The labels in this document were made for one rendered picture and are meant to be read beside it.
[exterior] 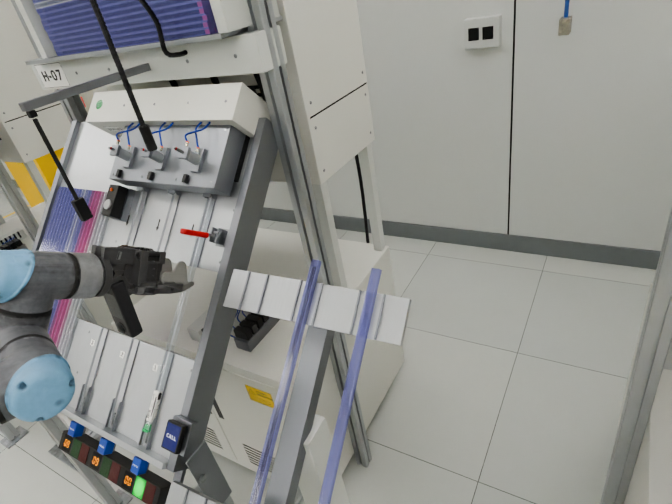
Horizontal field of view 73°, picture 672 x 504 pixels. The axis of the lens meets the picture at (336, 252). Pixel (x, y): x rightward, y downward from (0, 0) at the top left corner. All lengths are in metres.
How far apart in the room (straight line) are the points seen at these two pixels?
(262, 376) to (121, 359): 0.33
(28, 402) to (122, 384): 0.44
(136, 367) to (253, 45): 0.69
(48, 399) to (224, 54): 0.66
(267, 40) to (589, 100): 1.62
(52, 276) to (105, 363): 0.42
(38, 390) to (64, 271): 0.20
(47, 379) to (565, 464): 1.50
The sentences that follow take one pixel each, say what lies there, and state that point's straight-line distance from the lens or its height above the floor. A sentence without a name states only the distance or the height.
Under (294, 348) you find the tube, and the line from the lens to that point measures 0.74.
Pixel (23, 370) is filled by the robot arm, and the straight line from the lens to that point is 0.70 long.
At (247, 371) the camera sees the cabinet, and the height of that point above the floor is 0.62.
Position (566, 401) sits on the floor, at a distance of 1.92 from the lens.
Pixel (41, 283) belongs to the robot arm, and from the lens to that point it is 0.79.
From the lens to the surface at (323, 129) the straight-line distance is 1.16.
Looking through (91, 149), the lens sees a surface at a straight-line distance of 1.42.
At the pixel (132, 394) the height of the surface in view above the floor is 0.78.
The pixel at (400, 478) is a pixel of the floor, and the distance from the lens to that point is 1.70.
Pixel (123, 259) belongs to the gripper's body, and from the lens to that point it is 0.87.
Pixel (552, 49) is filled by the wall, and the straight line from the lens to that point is 2.25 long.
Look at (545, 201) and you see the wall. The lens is 2.48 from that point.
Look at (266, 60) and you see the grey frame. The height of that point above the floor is 1.33.
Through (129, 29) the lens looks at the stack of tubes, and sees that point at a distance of 1.11.
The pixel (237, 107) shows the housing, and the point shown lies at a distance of 0.95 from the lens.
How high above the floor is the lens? 1.45
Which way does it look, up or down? 32 degrees down
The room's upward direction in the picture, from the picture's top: 12 degrees counter-clockwise
